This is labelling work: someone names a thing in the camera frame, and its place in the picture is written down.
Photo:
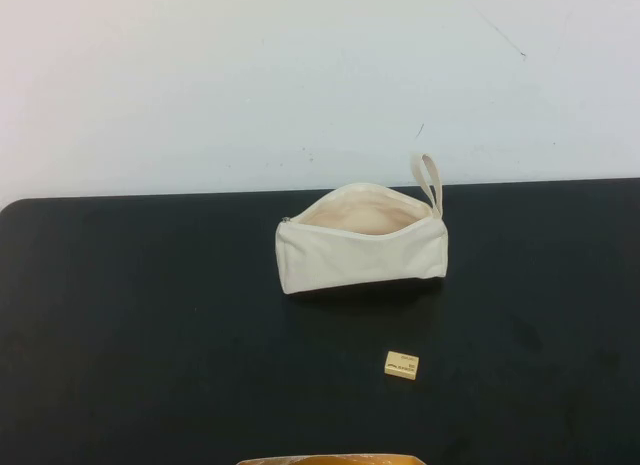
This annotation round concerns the small yellow printed eraser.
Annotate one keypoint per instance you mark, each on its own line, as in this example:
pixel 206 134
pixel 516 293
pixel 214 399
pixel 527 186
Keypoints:
pixel 401 366

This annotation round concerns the cream canvas pencil case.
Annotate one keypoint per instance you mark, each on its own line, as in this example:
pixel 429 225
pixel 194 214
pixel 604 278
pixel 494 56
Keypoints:
pixel 350 262

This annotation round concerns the yellow orange object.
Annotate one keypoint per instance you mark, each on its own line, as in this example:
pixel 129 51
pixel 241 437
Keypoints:
pixel 330 460

